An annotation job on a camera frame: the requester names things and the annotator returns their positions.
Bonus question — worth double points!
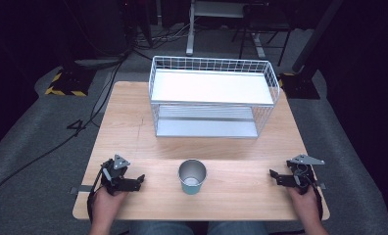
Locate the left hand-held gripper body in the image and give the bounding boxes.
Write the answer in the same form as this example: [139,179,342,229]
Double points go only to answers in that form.
[99,154,131,197]

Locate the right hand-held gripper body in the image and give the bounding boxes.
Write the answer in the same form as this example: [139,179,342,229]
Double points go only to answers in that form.
[285,154,326,196]

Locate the person's right hand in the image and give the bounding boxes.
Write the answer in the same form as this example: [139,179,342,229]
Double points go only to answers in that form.
[286,185,322,226]

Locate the teal metal cup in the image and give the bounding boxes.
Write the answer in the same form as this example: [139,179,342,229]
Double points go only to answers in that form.
[177,159,208,196]

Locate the person's legs in jeans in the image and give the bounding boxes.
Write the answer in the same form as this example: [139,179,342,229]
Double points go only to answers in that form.
[127,220,270,235]

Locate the yellow-black striped stand base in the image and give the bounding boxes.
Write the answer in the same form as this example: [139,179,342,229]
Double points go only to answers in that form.
[277,71,321,101]
[44,66,98,98]

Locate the black slanted pole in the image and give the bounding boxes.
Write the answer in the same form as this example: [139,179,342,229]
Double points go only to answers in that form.
[291,0,345,73]

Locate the black chair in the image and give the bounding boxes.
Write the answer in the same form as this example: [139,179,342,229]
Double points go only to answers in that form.
[230,2,295,68]

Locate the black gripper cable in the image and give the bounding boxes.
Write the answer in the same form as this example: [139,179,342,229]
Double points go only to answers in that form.
[312,181,324,220]
[86,167,106,224]

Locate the long black floor cable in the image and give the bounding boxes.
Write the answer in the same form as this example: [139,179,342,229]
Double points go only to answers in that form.
[0,55,131,202]

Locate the white wire shelf rack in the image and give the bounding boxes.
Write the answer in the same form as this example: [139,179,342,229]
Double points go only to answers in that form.
[148,55,281,140]

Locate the bundle of floor cables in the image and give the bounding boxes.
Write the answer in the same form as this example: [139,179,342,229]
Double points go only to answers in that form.
[129,21,196,62]

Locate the white desk frame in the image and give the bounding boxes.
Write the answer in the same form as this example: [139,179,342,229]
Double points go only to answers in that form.
[185,0,267,60]

